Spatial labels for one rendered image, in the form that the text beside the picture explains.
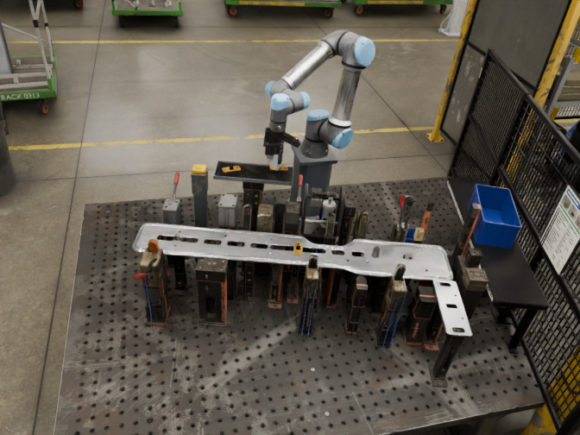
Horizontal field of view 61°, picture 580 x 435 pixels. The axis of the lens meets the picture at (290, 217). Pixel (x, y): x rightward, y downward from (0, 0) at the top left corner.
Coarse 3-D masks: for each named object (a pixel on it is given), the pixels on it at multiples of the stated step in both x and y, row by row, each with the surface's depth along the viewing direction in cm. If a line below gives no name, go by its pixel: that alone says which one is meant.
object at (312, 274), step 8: (312, 272) 199; (304, 280) 208; (312, 280) 197; (304, 288) 202; (312, 288) 200; (304, 296) 204; (312, 296) 203; (304, 304) 207; (312, 304) 205; (304, 312) 211; (312, 312) 213; (296, 320) 223; (304, 320) 211; (296, 328) 219; (304, 328) 216; (312, 328) 220
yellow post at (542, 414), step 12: (576, 372) 182; (552, 384) 196; (564, 384) 188; (552, 396) 195; (564, 396) 187; (540, 408) 203; (564, 408) 191; (540, 420) 202; (528, 432) 212; (540, 432) 202; (552, 432) 201
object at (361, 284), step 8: (360, 280) 205; (360, 288) 201; (352, 296) 211; (360, 296) 204; (352, 304) 209; (360, 304) 207; (352, 312) 211; (360, 312) 211; (352, 320) 214; (344, 328) 221; (352, 328) 215
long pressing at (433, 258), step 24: (144, 240) 213; (216, 240) 217; (240, 240) 218; (264, 240) 219; (288, 240) 220; (360, 240) 224; (288, 264) 209; (336, 264) 210; (360, 264) 211; (384, 264) 212; (408, 264) 214; (432, 264) 215
